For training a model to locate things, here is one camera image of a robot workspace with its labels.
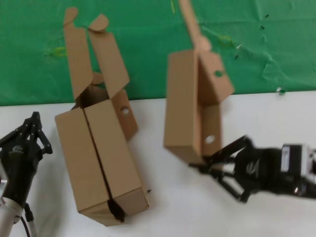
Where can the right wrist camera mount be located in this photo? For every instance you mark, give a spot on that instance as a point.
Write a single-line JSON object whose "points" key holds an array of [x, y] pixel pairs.
{"points": [[296, 158]]}

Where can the brown cardboard box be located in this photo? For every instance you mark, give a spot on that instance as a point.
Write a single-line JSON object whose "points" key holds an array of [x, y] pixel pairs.
{"points": [[79, 160], [181, 98], [116, 160]]}

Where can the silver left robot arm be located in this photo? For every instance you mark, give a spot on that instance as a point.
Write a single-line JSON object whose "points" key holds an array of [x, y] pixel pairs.
{"points": [[7, 217]]}

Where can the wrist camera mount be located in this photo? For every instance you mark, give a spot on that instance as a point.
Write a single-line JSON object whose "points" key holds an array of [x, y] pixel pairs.
{"points": [[296, 158], [2, 182]]}

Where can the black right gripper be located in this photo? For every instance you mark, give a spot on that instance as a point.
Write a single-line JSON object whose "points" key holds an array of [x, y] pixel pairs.
{"points": [[261, 170]]}

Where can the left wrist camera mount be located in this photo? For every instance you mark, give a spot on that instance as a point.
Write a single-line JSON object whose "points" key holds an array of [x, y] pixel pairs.
{"points": [[2, 182]]}

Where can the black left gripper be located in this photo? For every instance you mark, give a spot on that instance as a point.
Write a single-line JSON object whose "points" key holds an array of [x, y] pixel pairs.
{"points": [[21, 168]]}

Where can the green cloth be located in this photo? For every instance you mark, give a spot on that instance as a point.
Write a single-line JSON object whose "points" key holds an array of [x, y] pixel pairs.
{"points": [[148, 49]]}

